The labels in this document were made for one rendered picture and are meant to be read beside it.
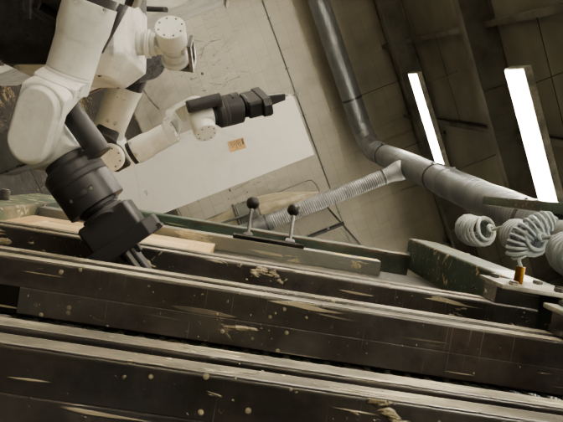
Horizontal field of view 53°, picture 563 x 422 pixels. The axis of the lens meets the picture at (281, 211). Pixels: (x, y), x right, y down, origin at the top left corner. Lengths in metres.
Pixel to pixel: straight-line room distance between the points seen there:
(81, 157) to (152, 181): 4.40
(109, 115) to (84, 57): 0.74
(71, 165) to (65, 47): 0.16
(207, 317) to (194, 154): 4.49
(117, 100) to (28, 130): 0.74
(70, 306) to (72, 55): 0.34
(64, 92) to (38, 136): 0.07
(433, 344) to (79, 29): 0.62
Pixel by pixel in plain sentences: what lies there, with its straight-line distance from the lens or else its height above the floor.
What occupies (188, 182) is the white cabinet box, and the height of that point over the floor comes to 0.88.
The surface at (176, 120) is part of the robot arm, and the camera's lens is 1.64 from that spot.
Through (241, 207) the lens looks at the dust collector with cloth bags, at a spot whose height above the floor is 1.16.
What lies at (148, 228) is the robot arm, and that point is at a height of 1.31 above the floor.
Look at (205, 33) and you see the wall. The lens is 9.57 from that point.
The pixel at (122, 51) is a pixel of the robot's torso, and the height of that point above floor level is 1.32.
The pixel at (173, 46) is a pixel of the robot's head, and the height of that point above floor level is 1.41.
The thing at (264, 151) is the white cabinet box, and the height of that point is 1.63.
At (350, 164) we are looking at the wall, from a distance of 9.89.
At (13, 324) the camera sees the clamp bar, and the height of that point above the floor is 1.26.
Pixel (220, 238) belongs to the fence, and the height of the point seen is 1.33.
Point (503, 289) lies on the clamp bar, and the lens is 1.05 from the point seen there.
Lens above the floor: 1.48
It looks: 1 degrees up
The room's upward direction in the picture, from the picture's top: 69 degrees clockwise
